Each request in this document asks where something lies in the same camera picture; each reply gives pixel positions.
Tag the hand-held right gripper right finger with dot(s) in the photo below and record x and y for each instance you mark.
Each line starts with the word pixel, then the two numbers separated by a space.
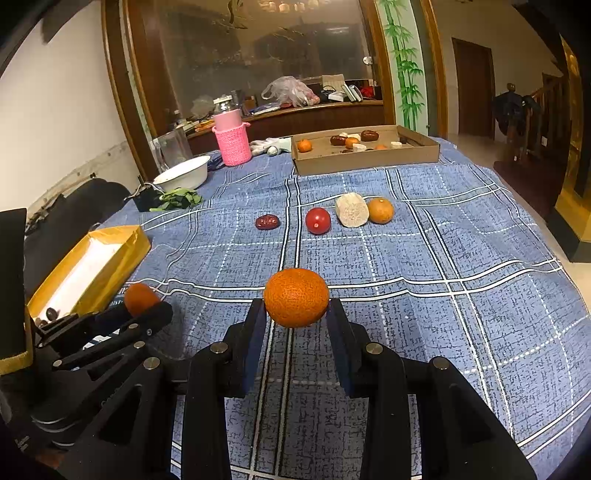
pixel 339 350

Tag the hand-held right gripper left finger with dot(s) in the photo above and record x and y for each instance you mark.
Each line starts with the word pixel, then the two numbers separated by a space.
pixel 256 350

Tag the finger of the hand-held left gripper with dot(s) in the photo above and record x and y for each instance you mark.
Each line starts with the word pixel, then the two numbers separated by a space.
pixel 157 316
pixel 111 318

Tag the yellow cardboard box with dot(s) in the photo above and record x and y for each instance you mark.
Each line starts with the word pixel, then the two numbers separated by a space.
pixel 134 249

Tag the black chair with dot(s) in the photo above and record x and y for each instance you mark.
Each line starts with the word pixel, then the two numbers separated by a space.
pixel 69 207

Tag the blue plaid tablecloth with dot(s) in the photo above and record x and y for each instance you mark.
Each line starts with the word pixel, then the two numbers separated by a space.
pixel 415 300

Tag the black binder clip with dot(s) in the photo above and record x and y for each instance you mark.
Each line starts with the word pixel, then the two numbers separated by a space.
pixel 147 201

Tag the green leaves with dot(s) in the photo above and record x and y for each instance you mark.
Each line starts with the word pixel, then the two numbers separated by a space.
pixel 178 198

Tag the red jujube date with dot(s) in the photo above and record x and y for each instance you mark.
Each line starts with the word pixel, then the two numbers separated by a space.
pixel 268 222

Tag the red tomato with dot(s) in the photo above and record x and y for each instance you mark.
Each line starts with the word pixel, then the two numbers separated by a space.
pixel 317 220

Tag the white enamel basin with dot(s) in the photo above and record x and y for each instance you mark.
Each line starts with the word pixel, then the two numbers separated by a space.
pixel 184 177

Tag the dark blue cloth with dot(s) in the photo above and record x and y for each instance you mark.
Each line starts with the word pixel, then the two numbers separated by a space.
pixel 216 161

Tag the clear glass pitcher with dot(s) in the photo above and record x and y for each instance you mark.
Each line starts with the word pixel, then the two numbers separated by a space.
pixel 173 147

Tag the brown cardboard tray box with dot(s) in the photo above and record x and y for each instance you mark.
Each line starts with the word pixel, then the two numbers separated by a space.
pixel 364 164

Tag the pink knit-covered bottle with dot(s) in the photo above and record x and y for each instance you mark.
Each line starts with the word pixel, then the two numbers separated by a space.
pixel 233 143

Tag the wooden framed glass cabinet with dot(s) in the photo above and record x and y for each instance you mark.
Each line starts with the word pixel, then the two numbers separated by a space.
pixel 122 115

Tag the white cloth glove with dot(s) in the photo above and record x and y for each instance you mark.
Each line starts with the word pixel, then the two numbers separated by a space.
pixel 270 146

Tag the brown jujube date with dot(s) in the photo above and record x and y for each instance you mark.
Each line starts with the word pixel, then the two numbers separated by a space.
pixel 369 135
pixel 338 140

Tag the clear plastic bag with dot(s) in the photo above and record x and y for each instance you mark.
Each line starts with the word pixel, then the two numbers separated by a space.
pixel 286 90

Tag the bamboo painted glass panel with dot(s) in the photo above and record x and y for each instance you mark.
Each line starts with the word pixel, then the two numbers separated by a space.
pixel 406 92

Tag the golden wooden cabinet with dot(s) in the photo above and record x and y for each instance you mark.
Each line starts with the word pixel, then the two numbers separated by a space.
pixel 577 207

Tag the dark hanging clothing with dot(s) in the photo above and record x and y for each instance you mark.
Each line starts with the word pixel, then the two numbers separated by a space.
pixel 510 110

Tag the brown wooden door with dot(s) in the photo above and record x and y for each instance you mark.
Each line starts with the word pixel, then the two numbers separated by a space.
pixel 473 87

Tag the wooden staircase railing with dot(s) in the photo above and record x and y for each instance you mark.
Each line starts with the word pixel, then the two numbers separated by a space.
pixel 549 120

